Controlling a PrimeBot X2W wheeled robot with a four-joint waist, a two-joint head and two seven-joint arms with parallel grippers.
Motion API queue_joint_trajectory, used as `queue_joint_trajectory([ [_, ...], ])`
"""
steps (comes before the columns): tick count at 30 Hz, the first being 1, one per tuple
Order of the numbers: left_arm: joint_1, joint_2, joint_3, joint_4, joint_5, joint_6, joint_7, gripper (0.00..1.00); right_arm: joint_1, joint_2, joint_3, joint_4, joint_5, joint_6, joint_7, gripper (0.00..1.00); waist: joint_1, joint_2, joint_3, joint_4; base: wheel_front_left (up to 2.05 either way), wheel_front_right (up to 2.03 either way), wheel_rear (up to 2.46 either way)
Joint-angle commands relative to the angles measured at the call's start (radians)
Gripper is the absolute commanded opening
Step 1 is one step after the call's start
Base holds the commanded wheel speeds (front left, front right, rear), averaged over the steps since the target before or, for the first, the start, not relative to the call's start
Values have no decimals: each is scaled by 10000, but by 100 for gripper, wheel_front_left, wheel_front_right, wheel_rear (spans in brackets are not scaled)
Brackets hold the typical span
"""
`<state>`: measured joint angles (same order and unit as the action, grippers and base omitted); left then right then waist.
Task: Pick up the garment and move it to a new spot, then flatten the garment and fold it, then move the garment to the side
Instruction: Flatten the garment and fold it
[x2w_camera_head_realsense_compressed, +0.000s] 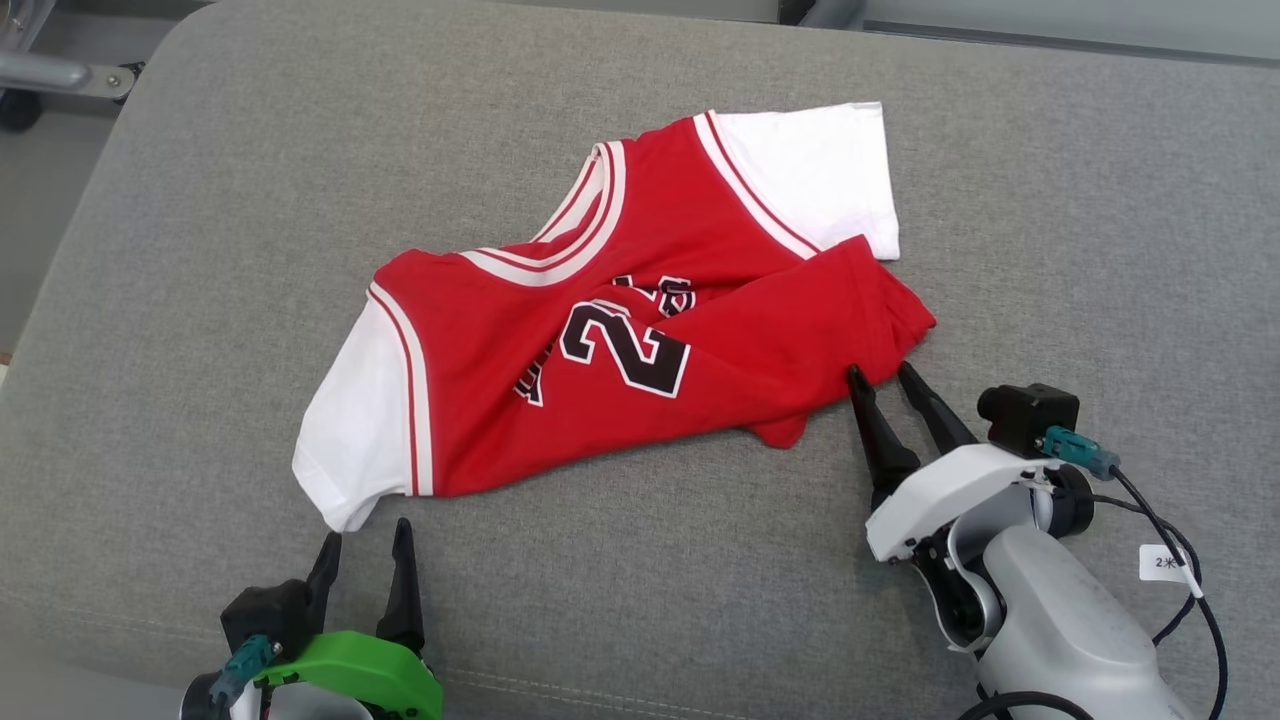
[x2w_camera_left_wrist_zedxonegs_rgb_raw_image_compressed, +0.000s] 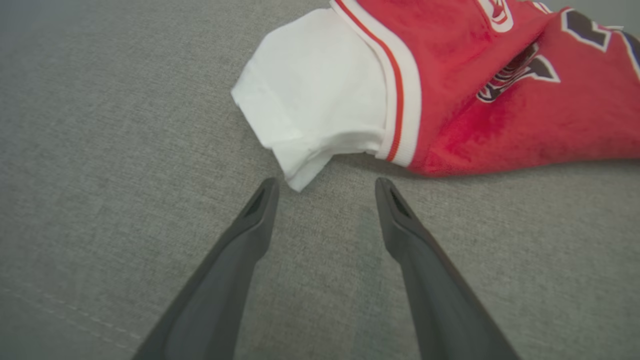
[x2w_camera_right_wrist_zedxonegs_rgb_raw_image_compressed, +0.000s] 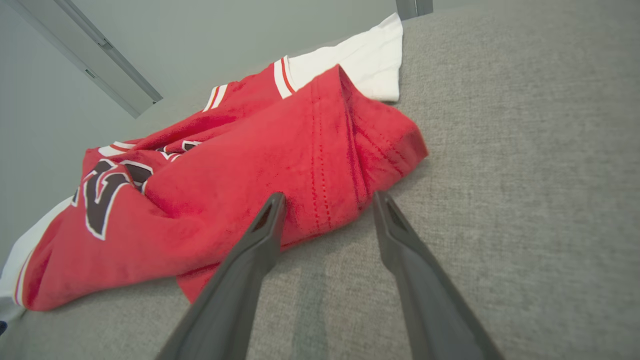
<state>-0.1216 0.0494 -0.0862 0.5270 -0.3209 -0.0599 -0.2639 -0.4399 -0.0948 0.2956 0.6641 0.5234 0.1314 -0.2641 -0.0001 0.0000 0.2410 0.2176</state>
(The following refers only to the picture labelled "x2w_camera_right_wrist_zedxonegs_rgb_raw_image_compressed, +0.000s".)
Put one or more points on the grey metal frame bar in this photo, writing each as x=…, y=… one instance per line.
x=85, y=55

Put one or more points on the grey metal post with bracket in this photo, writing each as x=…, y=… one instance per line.
x=414, y=7

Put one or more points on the red jersey with white sleeves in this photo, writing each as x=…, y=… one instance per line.
x=240, y=165

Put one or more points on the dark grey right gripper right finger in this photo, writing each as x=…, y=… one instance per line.
x=435, y=310

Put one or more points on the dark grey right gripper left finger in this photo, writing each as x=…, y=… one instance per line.
x=225, y=310

